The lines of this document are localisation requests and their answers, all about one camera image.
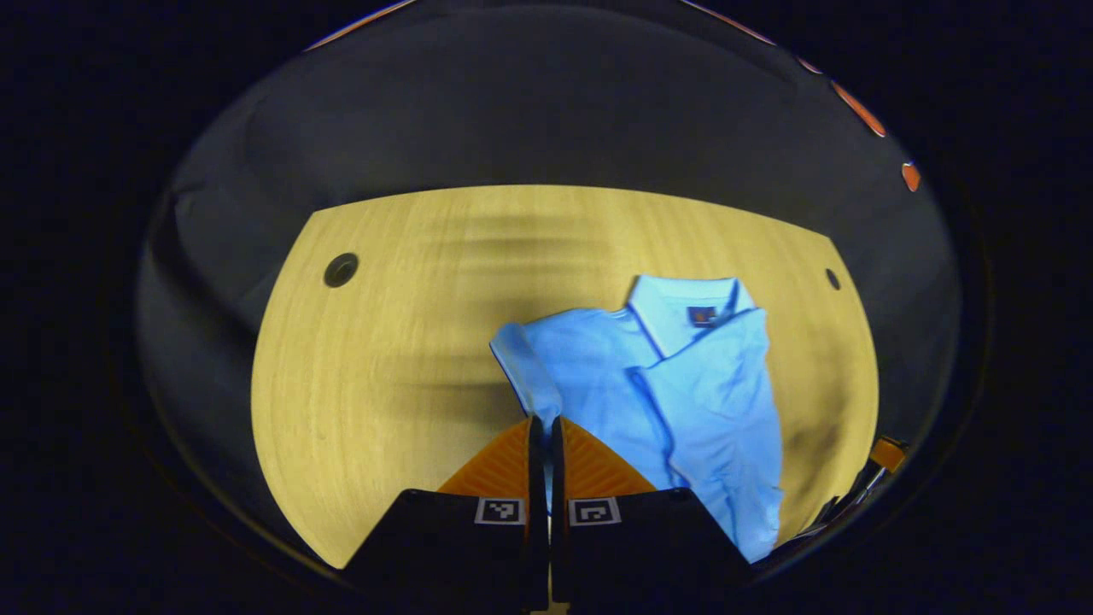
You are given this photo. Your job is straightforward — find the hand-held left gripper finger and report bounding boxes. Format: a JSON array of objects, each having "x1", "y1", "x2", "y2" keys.
[
  {"x1": 551, "y1": 415, "x2": 757, "y2": 607},
  {"x1": 342, "y1": 415, "x2": 550, "y2": 612}
]

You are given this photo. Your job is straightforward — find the light blue T-shirt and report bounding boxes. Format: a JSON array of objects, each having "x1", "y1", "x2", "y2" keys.
[{"x1": 489, "y1": 273, "x2": 786, "y2": 565}]

